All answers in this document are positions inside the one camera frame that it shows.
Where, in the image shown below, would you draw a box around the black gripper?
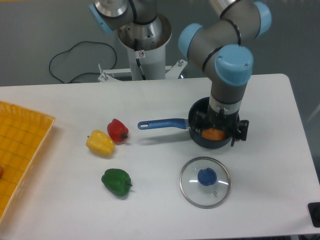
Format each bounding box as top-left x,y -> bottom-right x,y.
193,104 -> 250,147

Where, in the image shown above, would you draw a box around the green bell pepper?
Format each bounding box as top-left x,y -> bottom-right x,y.
101,168 -> 133,197

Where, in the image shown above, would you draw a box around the yellow bell pepper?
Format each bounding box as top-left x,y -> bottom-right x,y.
86,129 -> 115,157

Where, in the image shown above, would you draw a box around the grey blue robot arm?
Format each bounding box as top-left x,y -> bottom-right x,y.
89,0 -> 272,149

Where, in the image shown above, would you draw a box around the orange bell pepper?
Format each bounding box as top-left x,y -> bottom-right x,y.
201,128 -> 227,141

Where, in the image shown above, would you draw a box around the glass lid blue knob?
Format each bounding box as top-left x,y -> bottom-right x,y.
179,156 -> 232,209

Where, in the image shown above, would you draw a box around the dark pot blue handle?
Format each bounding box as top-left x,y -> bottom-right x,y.
137,97 -> 232,149

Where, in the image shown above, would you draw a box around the black box at edge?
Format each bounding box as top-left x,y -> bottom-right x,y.
307,202 -> 320,228

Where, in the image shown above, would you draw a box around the yellow woven basket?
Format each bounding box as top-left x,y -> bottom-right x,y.
0,100 -> 56,220

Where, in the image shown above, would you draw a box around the red bell pepper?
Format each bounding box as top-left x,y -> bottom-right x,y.
106,118 -> 129,143

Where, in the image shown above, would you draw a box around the black floor cable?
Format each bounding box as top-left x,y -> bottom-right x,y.
48,40 -> 118,84

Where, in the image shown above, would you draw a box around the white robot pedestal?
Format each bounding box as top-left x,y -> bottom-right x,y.
98,13 -> 188,82

